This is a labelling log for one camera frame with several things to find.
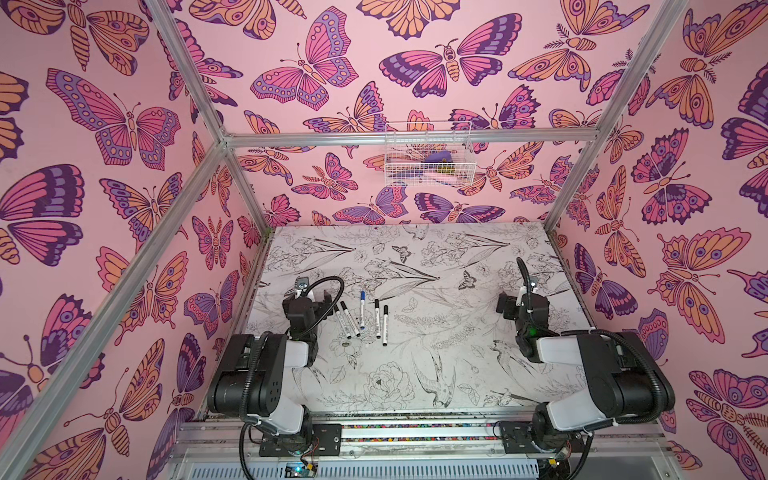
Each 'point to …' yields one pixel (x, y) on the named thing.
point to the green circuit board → (299, 470)
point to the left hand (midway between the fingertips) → (311, 289)
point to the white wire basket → (429, 165)
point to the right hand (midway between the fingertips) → (522, 292)
